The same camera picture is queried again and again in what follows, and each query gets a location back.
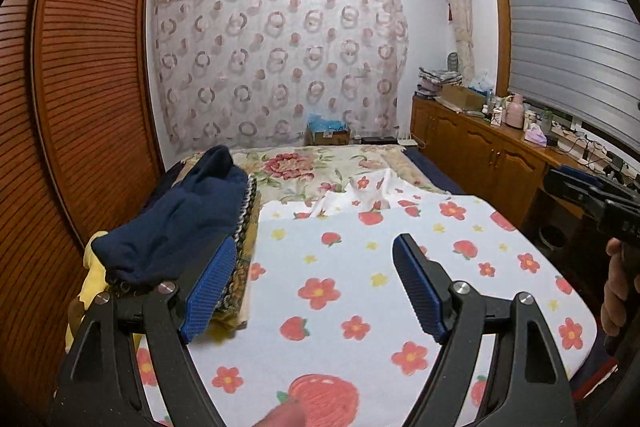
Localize navy blue printed t-shirt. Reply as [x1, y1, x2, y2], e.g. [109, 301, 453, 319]
[91, 145, 248, 286]

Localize person's right hand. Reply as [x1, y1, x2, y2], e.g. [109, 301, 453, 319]
[601, 239, 639, 337]

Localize person's left hand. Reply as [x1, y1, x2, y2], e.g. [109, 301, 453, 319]
[254, 400, 306, 427]

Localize yellow plush toy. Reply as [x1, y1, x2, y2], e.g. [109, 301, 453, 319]
[65, 231, 137, 353]

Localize pink tissue pack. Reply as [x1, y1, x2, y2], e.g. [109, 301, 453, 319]
[524, 124, 547, 147]

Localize long wooden sideboard cabinet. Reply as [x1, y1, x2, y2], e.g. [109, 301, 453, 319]
[410, 98, 587, 229]

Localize pink thermos jug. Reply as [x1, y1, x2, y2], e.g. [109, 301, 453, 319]
[504, 93, 525, 129]

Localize dark circle-patterned folded blanket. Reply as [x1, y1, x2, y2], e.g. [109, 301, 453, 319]
[106, 173, 260, 332]

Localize grey window roller blind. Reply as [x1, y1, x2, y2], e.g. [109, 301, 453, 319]
[509, 0, 639, 150]

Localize navy blue mattress cover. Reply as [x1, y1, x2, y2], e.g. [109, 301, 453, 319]
[404, 147, 465, 195]

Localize cardboard box on sideboard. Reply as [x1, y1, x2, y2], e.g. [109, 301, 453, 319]
[440, 84, 486, 110]

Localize stack of folded papers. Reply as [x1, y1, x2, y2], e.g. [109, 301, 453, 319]
[414, 67, 463, 100]

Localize brown louvered wooden wardrobe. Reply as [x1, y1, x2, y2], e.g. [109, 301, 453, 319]
[1, 0, 163, 426]

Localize beige rose floral bedspread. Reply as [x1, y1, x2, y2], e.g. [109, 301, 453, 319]
[179, 145, 449, 207]

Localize small cardboard box blue contents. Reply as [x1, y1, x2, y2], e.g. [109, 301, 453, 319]
[305, 114, 350, 146]

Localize pink circle-patterned curtain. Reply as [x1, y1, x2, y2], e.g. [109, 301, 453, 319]
[151, 0, 409, 153]

